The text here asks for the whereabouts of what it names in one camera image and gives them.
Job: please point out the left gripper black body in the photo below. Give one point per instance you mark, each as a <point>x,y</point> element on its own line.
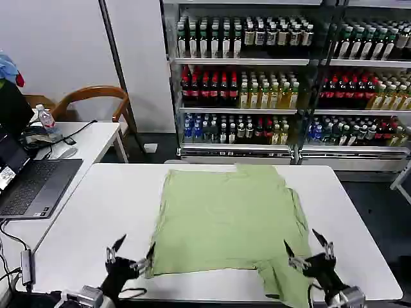
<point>118,272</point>

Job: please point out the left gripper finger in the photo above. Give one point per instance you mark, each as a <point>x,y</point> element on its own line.
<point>113,251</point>
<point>144,260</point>

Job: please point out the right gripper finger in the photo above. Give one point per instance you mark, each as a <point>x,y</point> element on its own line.
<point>295,258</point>
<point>327,247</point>

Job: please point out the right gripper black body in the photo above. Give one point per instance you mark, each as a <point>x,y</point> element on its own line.
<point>322,272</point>

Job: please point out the light green shirt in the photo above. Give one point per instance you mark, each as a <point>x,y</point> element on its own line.
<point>224,218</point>

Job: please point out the grey usb hub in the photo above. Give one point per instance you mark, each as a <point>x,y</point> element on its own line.
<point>27,266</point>

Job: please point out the grey open laptop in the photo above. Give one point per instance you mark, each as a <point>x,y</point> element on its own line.
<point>38,186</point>

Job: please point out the grey round seat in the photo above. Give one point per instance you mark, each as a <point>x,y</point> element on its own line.
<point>176,161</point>

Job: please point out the grey computer mouse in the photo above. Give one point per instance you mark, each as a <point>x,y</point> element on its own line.
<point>65,152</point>

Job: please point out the small white box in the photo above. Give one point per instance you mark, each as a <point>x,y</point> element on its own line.
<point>150,148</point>

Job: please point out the small white desk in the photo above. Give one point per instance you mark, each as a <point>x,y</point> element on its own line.
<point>93,138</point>

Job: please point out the small black flat device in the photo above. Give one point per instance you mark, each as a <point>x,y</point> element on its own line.
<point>69,141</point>

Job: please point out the clear plastic water bottle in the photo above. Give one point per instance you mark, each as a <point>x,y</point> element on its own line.
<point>46,120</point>

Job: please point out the brown wooden chair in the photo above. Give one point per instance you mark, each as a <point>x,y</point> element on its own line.
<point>96,93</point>

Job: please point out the metal shelf with bottles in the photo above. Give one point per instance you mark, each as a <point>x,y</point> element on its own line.
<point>237,80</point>
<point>366,83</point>

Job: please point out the black monitor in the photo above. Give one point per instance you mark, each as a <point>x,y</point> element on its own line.
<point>11,109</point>

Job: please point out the black slanted pole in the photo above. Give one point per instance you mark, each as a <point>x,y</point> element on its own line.
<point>118,70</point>

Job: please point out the blue and red cloth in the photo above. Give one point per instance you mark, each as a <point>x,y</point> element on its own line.
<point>8,69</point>

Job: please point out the white table frame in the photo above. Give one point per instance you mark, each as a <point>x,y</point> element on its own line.
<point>401,184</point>

